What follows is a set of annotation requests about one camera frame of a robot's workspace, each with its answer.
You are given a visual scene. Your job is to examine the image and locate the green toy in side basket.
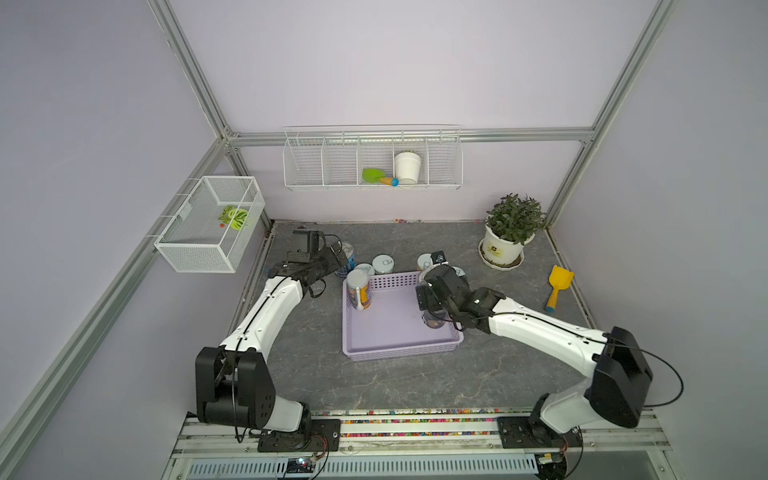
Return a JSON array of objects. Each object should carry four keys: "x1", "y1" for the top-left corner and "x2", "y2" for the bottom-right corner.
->
[{"x1": 219, "y1": 205, "x2": 249, "y2": 231}]

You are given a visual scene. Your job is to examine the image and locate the aluminium mounting rail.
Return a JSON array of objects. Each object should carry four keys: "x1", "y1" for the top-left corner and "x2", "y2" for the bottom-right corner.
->
[{"x1": 171, "y1": 408, "x2": 671, "y2": 459}]

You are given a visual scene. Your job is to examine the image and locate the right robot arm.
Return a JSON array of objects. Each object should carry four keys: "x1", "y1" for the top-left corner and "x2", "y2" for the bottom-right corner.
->
[{"x1": 416, "y1": 264, "x2": 653, "y2": 434}]

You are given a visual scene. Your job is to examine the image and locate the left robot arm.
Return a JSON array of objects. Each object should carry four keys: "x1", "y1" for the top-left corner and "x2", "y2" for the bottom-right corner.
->
[{"x1": 195, "y1": 240, "x2": 348, "y2": 436}]

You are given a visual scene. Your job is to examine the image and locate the small white empty pot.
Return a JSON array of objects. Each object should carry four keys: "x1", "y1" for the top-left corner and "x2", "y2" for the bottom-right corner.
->
[{"x1": 394, "y1": 151, "x2": 422, "y2": 186}]

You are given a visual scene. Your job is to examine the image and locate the dark navy tomato can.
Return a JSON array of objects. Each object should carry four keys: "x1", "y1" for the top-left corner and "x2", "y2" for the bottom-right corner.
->
[{"x1": 422, "y1": 310, "x2": 446, "y2": 329}]

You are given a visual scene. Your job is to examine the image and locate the small green label can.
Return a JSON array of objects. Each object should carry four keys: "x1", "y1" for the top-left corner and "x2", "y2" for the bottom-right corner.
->
[{"x1": 372, "y1": 254, "x2": 395, "y2": 275}]

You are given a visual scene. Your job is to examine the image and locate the blue Progresso soup can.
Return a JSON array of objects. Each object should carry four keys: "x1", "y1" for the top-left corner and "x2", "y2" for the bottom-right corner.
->
[{"x1": 336, "y1": 242, "x2": 356, "y2": 278}]

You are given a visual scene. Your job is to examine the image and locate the yellow toy shovel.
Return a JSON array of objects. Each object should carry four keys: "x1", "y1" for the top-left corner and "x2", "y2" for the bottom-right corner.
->
[{"x1": 545, "y1": 265, "x2": 575, "y2": 313}]

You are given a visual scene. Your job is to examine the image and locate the tall yellow orange can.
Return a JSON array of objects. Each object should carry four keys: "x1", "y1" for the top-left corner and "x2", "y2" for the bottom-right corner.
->
[{"x1": 346, "y1": 269, "x2": 370, "y2": 311}]

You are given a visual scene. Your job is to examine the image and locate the small orange label can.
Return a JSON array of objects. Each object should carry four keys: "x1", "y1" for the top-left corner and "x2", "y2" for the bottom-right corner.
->
[{"x1": 417, "y1": 253, "x2": 434, "y2": 271}]

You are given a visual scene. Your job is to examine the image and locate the potted green plant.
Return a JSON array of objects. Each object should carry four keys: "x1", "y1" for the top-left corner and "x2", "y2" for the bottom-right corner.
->
[{"x1": 479, "y1": 193, "x2": 545, "y2": 271}]

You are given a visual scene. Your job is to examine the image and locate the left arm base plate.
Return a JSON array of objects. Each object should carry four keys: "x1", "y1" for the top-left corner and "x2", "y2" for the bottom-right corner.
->
[{"x1": 257, "y1": 418, "x2": 341, "y2": 453}]

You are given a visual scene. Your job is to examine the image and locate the white wire wall shelf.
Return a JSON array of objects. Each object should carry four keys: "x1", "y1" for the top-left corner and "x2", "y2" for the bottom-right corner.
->
[{"x1": 282, "y1": 126, "x2": 464, "y2": 190}]

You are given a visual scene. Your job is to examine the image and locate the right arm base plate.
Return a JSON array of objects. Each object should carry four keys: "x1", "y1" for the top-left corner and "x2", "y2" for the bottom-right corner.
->
[{"x1": 497, "y1": 416, "x2": 583, "y2": 451}]

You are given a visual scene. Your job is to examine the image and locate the green toy scoop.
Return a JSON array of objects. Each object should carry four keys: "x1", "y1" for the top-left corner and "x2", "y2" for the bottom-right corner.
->
[{"x1": 362, "y1": 168, "x2": 399, "y2": 187}]

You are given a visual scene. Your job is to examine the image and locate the white wire side basket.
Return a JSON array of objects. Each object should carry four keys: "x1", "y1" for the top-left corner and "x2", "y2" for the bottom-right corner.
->
[{"x1": 154, "y1": 175, "x2": 265, "y2": 274}]

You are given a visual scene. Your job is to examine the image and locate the lavender plastic basket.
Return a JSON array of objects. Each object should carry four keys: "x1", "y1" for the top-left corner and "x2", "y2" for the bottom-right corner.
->
[{"x1": 341, "y1": 271, "x2": 464, "y2": 361}]

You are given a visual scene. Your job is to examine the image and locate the small pink label can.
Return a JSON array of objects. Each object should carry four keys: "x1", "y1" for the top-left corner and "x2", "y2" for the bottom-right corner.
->
[{"x1": 355, "y1": 263, "x2": 376, "y2": 276}]

